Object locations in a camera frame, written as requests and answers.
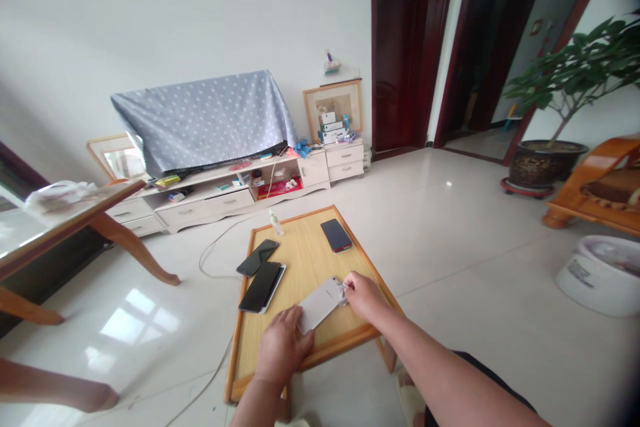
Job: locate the person's left hand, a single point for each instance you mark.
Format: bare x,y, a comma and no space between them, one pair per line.
280,347

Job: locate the person's right hand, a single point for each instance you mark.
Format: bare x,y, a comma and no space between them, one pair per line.
367,297

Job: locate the person's right fingers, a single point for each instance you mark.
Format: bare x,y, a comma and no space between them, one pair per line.
352,283

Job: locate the white cleaning wipe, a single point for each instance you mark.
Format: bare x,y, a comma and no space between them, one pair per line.
342,297

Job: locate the white smartphone face down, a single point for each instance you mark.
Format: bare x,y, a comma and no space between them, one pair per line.
320,304

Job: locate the small wooden folding table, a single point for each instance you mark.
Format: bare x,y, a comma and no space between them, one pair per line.
310,257

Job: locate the dark smartphone with red edge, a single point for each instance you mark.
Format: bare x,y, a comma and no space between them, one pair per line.
336,236

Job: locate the white smartphone under black one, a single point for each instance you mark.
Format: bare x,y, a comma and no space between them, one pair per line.
277,287

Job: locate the large black smartphone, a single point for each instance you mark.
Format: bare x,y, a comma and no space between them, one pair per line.
260,289

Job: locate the small clear spray bottle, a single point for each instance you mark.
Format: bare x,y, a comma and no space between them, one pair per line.
276,225

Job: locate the slim black smartphone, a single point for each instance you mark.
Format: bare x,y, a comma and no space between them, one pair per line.
257,257

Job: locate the red box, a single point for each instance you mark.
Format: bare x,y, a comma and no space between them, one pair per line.
280,190

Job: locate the white two-drawer cabinet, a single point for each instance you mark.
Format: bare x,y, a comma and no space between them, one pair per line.
345,162

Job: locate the crumpled blue cloth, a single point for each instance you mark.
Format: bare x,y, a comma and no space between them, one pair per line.
301,148

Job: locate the white television stand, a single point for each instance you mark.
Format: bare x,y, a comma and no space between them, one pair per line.
225,202

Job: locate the stack of small boxes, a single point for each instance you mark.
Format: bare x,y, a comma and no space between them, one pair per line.
332,129

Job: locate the person's legs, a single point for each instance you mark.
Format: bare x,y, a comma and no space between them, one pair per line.
480,382

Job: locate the red wheeled pot stand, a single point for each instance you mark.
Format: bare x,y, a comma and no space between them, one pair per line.
525,191

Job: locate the blue dotted cover cloth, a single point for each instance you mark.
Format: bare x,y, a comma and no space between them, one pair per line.
205,119

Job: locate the dark red wooden door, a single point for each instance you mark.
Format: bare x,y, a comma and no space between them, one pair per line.
400,61

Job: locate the dark patterned plant pot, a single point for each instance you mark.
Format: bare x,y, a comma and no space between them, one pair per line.
547,167

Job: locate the white plastic bucket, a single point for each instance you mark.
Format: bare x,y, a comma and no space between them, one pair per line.
595,282

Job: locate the wooden armchair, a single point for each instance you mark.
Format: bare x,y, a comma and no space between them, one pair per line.
595,187

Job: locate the wooden framed mirror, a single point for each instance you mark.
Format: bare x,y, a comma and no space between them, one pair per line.
117,157

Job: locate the glass-topped wooden dining table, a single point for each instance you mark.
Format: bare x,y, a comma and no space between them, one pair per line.
65,227

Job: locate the white plastic bag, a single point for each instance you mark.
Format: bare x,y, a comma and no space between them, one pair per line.
60,197

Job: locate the green leafy houseplant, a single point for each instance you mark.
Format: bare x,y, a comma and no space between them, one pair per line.
575,71

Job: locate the wooden picture frame with drawing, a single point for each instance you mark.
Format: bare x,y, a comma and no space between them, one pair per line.
345,97

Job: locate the dark red door frame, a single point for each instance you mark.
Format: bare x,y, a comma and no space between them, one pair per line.
450,97

